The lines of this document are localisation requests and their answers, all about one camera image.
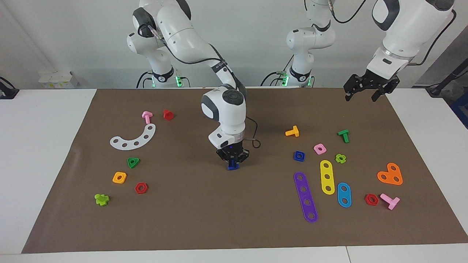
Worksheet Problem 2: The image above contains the orange heart-shaped plate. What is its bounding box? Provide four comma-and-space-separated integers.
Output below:
377, 163, 403, 186

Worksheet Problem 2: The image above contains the black base cable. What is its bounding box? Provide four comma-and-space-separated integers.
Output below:
136, 70, 154, 89
260, 55, 295, 87

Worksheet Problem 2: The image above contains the black table clamp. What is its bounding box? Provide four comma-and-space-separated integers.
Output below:
0, 77, 19, 100

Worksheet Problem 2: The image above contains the blue bin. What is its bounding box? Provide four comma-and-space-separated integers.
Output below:
450, 91, 468, 129

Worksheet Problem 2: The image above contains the yellow three-hole plate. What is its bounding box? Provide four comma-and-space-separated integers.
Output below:
320, 160, 336, 195

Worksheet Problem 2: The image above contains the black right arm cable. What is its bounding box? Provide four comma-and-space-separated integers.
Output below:
146, 24, 261, 149

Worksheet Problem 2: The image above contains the white boxes stack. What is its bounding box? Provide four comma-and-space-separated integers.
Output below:
38, 70, 79, 89

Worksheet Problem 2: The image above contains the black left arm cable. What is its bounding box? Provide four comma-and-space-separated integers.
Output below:
331, 0, 457, 66

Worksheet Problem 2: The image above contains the brown table mat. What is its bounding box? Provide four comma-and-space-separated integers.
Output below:
21, 87, 468, 254

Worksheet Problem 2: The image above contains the black stand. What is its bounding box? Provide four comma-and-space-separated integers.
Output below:
426, 58, 468, 97

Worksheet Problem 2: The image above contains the white curved five-hole plate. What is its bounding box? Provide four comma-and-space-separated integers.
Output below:
110, 123, 156, 151

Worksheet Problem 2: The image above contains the purple four-hole plate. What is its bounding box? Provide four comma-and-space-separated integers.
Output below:
294, 172, 318, 223

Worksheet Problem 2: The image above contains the blue two-hole plate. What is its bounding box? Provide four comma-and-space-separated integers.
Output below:
337, 182, 352, 208

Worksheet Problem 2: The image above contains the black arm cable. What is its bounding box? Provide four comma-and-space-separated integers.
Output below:
146, 24, 261, 149
331, 0, 457, 66

